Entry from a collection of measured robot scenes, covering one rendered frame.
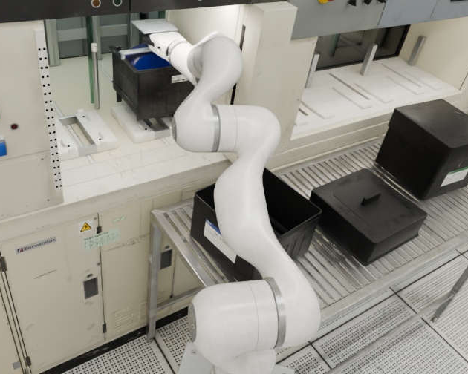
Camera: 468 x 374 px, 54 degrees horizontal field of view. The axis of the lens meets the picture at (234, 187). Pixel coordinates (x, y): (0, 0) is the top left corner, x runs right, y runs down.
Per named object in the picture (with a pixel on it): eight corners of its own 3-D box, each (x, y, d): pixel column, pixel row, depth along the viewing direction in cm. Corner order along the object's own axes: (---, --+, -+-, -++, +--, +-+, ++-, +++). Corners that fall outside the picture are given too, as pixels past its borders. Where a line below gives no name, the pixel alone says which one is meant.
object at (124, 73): (132, 132, 155) (133, 41, 136) (108, 103, 167) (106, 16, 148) (195, 119, 168) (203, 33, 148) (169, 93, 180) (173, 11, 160)
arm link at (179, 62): (189, 35, 135) (165, 54, 135) (213, 53, 128) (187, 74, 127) (200, 55, 142) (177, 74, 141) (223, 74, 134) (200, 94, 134)
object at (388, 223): (364, 267, 145) (378, 239, 136) (301, 210, 161) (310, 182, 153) (419, 235, 160) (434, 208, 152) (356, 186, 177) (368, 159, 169)
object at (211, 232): (187, 234, 145) (192, 192, 134) (250, 201, 161) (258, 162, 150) (247, 292, 131) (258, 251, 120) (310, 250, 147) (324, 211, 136)
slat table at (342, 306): (219, 472, 163) (257, 358, 115) (145, 339, 198) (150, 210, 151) (438, 320, 229) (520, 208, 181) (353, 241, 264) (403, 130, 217)
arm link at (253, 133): (228, 358, 83) (311, 346, 87) (244, 349, 73) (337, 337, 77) (197, 124, 104) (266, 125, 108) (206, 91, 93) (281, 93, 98)
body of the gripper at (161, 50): (163, 66, 139) (147, 51, 146) (192, 62, 145) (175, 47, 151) (164, 42, 135) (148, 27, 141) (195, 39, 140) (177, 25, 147)
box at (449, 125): (422, 202, 175) (451, 148, 159) (371, 159, 193) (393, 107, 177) (469, 186, 188) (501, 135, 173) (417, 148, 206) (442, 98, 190)
